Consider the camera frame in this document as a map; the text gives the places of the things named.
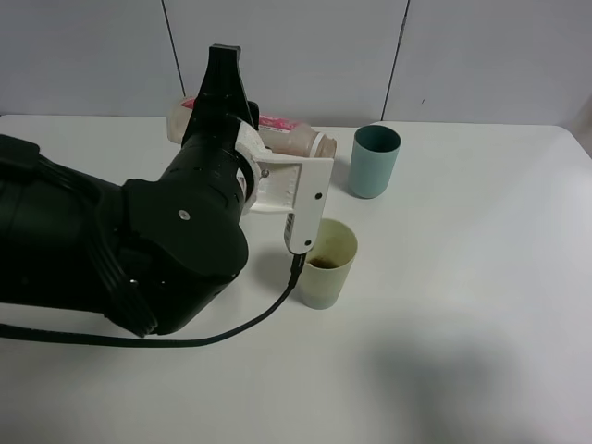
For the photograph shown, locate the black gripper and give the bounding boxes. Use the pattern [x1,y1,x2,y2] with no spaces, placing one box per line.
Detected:
[117,44,259,335]

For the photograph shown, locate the clear plastic drink bottle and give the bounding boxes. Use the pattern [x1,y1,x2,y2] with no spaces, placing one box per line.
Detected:
[167,96,337,158]

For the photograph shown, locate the light green plastic cup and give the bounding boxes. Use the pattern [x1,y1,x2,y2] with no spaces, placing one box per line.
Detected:
[298,218,358,310]

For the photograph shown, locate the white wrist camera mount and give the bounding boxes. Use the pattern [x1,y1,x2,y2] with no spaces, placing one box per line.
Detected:
[235,122,335,254]

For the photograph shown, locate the teal plastic cup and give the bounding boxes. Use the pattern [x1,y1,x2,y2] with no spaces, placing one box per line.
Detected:
[348,125,401,199]

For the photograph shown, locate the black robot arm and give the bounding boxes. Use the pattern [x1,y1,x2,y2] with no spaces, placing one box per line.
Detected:
[1,44,256,338]

